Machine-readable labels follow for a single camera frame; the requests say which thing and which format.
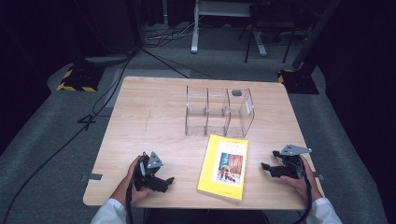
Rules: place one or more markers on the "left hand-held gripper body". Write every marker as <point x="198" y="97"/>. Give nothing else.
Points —
<point x="148" y="179"/>

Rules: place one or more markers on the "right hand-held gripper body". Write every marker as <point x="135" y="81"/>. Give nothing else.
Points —
<point x="292" y="166"/>

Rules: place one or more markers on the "yellow book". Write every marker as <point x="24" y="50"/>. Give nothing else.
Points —
<point x="222" y="171"/>

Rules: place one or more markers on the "clear acrylic book holder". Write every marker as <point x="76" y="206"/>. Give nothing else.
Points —
<point x="218" y="115"/>

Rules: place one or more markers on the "person's right hand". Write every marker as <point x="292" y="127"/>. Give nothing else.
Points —
<point x="303" y="188"/>

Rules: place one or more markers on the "person's left hand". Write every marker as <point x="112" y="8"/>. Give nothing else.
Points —
<point x="124" y="186"/>

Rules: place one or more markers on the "small dark round sticker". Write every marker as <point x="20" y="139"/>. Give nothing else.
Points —
<point x="236" y="92"/>

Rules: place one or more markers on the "black yellow striped stand base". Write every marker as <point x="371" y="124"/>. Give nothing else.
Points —
<point x="81" y="79"/>
<point x="299" y="82"/>

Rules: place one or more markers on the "grey metal stand pole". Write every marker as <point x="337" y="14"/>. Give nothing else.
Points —
<point x="316" y="34"/>

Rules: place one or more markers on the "black chair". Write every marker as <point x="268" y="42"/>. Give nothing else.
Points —
<point x="271" y="21"/>

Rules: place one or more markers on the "grey table edge bracket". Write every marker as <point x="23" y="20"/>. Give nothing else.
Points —
<point x="320" y="177"/>
<point x="93" y="177"/>

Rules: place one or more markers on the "white desk frame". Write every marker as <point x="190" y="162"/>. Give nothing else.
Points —
<point x="195" y="28"/>

